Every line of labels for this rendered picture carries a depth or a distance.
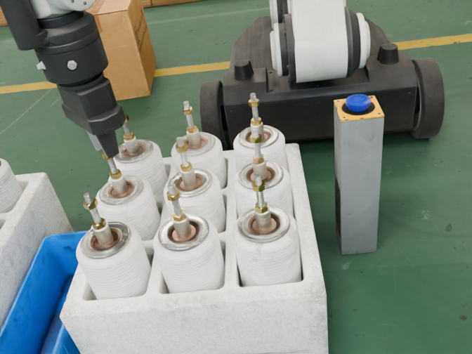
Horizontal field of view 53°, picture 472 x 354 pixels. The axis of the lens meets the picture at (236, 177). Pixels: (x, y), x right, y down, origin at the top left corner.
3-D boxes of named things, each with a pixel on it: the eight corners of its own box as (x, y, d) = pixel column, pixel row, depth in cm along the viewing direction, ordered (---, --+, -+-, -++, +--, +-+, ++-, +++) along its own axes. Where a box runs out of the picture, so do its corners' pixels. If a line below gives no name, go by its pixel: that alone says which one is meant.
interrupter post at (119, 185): (112, 195, 79) (106, 180, 77) (119, 187, 81) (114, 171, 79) (124, 197, 79) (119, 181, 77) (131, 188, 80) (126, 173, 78)
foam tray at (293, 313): (135, 225, 111) (114, 162, 100) (302, 208, 108) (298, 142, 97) (96, 382, 80) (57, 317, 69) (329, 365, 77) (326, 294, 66)
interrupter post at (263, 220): (253, 229, 68) (250, 211, 66) (261, 218, 70) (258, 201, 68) (267, 234, 67) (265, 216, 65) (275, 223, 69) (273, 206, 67)
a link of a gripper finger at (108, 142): (103, 159, 73) (90, 125, 70) (121, 149, 75) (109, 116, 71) (108, 163, 72) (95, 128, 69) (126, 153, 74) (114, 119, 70)
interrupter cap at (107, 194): (91, 204, 78) (90, 201, 78) (114, 176, 84) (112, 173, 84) (130, 208, 76) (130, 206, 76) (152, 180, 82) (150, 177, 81)
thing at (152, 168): (140, 244, 95) (114, 173, 84) (129, 217, 102) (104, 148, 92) (185, 227, 98) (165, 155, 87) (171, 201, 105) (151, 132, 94)
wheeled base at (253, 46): (232, 58, 175) (218, -37, 155) (376, 42, 169) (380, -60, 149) (220, 157, 124) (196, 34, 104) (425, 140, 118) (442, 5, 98)
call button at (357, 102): (343, 105, 81) (343, 94, 79) (367, 102, 80) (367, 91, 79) (348, 116, 77) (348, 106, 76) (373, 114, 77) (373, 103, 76)
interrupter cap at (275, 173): (239, 165, 81) (239, 161, 81) (283, 161, 80) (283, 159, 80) (237, 193, 75) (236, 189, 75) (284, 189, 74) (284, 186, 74)
